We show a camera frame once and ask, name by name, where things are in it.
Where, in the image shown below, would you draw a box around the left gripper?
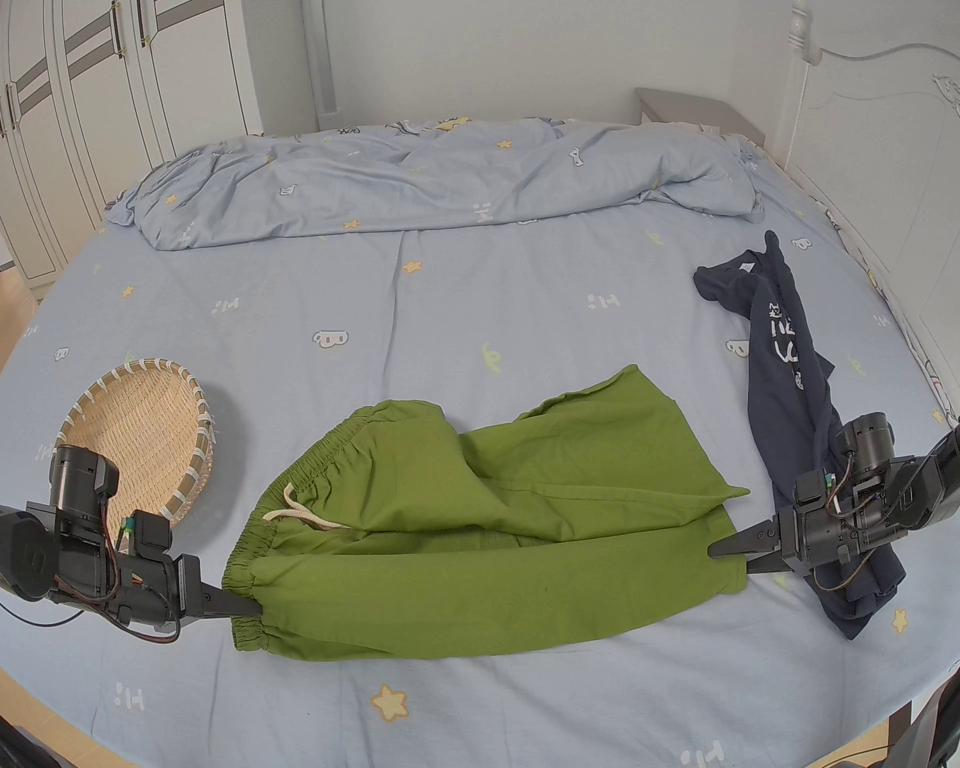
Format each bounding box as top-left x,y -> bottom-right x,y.
105,553 -> 205,630

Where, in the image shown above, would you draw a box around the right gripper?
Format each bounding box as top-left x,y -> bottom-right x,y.
708,504 -> 867,580

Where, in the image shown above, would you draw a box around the green shorts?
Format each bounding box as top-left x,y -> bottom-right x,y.
222,364 -> 751,661

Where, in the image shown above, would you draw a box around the round woven basket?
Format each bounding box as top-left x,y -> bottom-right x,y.
54,357 -> 217,526

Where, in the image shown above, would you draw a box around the bed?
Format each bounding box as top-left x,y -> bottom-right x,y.
0,0 -> 960,768

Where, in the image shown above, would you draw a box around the dark blue T-shirt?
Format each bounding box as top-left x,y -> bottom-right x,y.
692,230 -> 906,641

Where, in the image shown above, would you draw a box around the grey bedside table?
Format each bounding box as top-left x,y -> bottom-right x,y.
633,87 -> 766,147

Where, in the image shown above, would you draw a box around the pale blue quilt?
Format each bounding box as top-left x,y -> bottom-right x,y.
105,116 -> 766,251

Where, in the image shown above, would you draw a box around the white wardrobe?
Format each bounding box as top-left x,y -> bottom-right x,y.
0,0 -> 264,301

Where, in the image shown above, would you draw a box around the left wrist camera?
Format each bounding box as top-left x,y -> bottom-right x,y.
123,511 -> 175,564

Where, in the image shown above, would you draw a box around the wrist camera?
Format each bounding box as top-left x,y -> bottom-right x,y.
123,511 -> 175,564
795,468 -> 832,517

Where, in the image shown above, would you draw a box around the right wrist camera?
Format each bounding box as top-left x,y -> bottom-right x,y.
795,468 -> 832,517

